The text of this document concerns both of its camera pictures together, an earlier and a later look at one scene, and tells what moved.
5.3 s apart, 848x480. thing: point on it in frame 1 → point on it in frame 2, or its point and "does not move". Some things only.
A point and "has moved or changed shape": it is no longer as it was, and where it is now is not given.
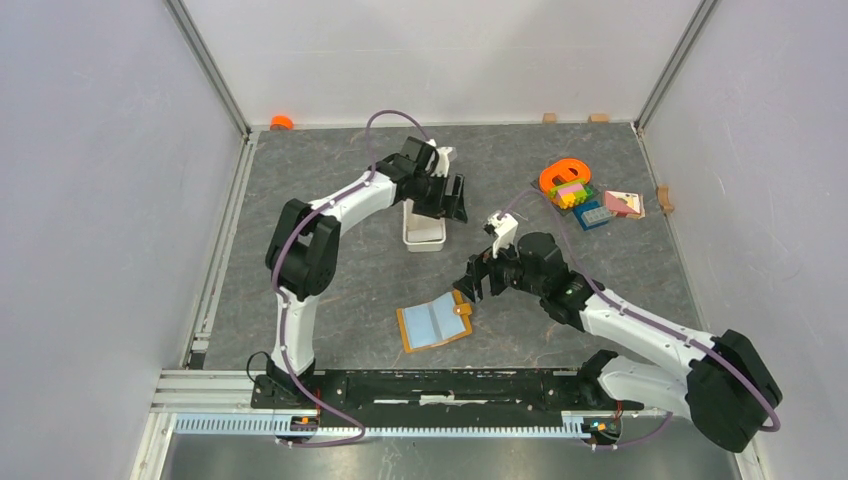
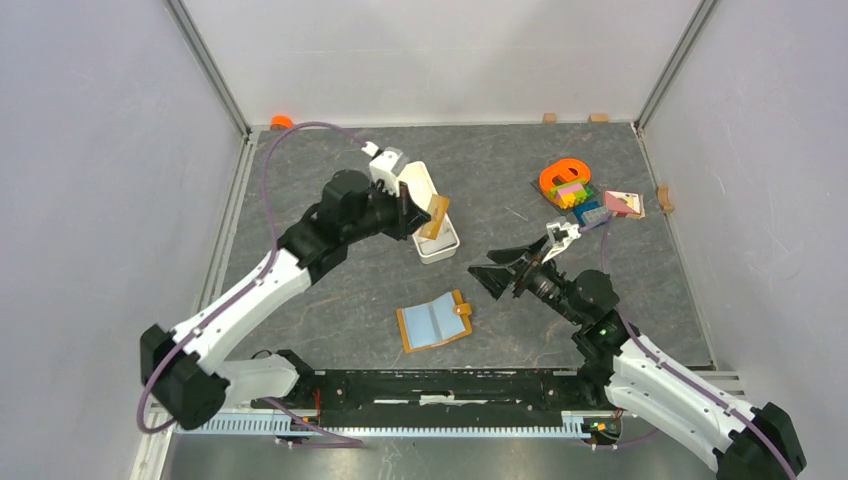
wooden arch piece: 663,198 does not move
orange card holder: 429,324 does not move
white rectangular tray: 422,233 has moved or changed shape
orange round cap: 281,123 does not move
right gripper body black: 506,271 does not move
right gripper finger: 471,282 → 494,278
